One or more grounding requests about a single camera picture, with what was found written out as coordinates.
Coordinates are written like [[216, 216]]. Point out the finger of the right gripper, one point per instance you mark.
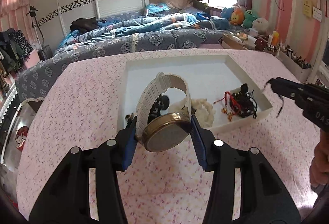
[[287, 88]]

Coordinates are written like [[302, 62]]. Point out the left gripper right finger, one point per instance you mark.
[[264, 197]]

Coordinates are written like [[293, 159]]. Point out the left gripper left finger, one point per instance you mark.
[[65, 196]]

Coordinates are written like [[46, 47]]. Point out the small black cord charm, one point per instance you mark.
[[277, 95]]

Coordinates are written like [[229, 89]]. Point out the cream fluffy scrunchie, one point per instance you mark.
[[200, 107]]

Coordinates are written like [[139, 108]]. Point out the white band gold watch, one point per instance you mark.
[[168, 130]]

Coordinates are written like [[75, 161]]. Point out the black hair claw clip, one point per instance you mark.
[[161, 104]]

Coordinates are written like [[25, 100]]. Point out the black fuzzy scrunchie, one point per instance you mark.
[[129, 118]]

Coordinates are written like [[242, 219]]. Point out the person right hand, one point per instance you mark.
[[318, 171]]

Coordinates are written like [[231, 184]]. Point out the white desk organizer box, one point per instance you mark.
[[298, 66]]

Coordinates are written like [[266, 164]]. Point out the dark red round jar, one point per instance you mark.
[[260, 44]]

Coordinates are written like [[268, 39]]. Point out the orange bottle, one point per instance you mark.
[[275, 38]]

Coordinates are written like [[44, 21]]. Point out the white plush toy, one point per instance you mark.
[[260, 25]]

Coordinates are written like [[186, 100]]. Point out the white shallow tray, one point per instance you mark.
[[208, 76]]

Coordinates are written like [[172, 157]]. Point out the green plush toy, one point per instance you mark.
[[249, 17]]

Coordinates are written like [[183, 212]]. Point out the orange plush toy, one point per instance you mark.
[[237, 17]]

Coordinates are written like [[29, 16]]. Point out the blue plush toy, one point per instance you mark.
[[226, 13]]

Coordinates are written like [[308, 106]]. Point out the pink floral table cloth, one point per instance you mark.
[[81, 109]]

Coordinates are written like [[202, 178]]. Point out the grey floral bed cover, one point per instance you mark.
[[35, 83]]

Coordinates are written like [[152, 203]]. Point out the blue patterned quilt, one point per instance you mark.
[[156, 18]]

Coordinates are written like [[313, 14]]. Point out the black tripod stand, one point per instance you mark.
[[44, 51]]

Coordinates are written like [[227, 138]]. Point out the clothes rack with clothes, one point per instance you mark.
[[15, 51]]

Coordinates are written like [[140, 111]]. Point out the black bag on bed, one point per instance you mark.
[[84, 25]]

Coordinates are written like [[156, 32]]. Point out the white wall socket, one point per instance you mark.
[[317, 14]]

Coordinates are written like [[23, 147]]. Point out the yellow wall box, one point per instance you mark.
[[307, 8]]

